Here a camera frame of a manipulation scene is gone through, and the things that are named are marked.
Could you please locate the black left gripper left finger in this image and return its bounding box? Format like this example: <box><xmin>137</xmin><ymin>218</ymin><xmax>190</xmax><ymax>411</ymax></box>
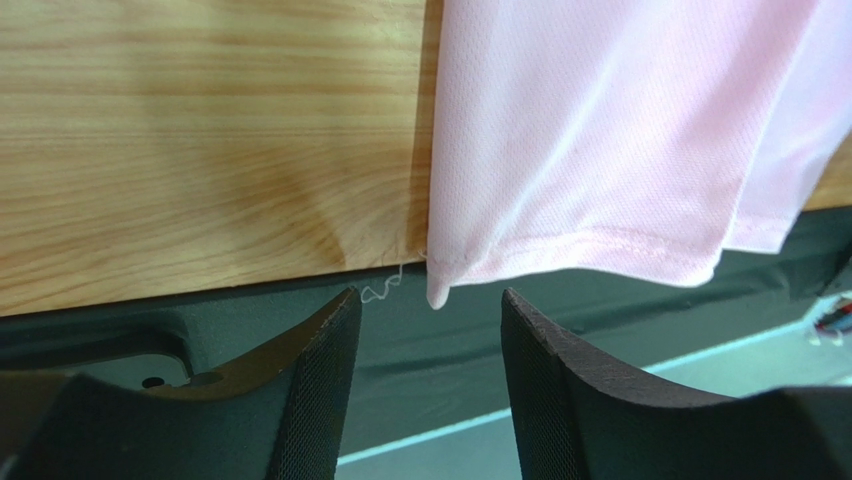
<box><xmin>1</xmin><ymin>288</ymin><xmax>362</xmax><ymax>479</ymax></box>

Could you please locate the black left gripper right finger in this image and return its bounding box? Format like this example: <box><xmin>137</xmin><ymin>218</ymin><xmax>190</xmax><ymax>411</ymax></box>
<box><xmin>500</xmin><ymin>287</ymin><xmax>852</xmax><ymax>480</ymax></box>

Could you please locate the pink t-shirt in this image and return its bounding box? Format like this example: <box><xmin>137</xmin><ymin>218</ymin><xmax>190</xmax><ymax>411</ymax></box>
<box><xmin>427</xmin><ymin>1</ymin><xmax>851</xmax><ymax>309</ymax></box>

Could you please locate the black base mat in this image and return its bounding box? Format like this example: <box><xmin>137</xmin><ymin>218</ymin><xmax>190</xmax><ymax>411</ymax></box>
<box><xmin>1</xmin><ymin>207</ymin><xmax>851</xmax><ymax>454</ymax></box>

